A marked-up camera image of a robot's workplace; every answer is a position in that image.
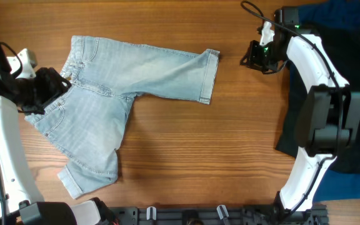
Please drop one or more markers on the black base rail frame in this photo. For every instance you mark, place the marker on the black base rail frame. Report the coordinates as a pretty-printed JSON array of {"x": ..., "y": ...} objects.
[{"x": 247, "y": 215}]

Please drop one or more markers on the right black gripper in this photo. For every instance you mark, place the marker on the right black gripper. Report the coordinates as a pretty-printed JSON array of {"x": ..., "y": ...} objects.
[{"x": 252, "y": 61}]

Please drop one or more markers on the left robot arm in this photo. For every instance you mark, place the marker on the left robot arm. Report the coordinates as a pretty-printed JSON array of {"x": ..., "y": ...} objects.
[{"x": 20, "y": 199}]

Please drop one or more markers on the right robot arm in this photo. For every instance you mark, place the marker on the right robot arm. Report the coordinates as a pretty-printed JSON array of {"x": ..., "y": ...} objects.
[{"x": 329, "y": 118}]

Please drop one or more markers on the light blue denim shorts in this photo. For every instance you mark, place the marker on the light blue denim shorts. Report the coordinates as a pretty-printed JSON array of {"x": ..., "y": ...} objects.
[{"x": 87, "y": 123}]

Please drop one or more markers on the black cloth garment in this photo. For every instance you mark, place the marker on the black cloth garment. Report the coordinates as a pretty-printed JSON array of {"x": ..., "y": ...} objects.
[{"x": 343, "y": 48}]

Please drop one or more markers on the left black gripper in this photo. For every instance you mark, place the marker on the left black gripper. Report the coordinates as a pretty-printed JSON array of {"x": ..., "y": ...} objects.
[{"x": 50, "y": 81}]

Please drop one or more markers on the blue cloth garment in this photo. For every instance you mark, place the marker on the blue cloth garment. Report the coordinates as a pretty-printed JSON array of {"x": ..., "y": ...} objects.
[{"x": 346, "y": 15}]

